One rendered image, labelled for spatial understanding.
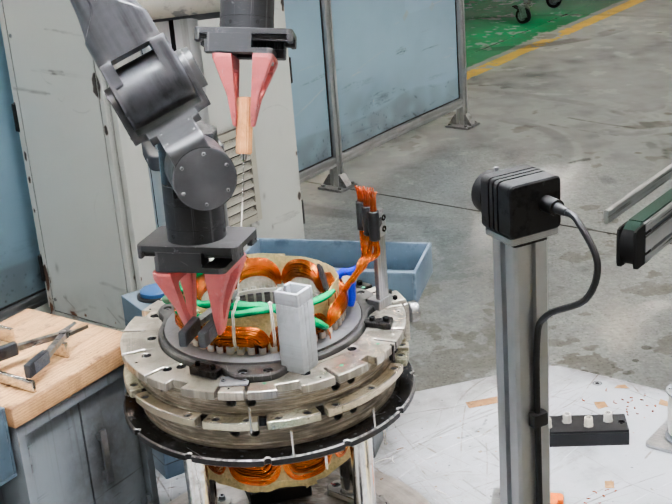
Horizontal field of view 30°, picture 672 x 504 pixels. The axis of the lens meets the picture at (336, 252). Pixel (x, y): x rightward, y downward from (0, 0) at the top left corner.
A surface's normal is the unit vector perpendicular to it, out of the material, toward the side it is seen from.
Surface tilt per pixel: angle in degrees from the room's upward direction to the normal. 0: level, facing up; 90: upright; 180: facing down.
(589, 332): 0
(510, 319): 90
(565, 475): 0
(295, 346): 90
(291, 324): 90
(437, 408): 0
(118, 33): 74
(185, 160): 87
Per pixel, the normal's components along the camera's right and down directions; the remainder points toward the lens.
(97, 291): -0.55, 0.30
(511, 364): -0.88, 0.23
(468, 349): -0.07, -0.93
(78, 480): 0.83, 0.14
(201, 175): 0.25, 0.29
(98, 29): 0.14, 0.08
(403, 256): -0.26, 0.37
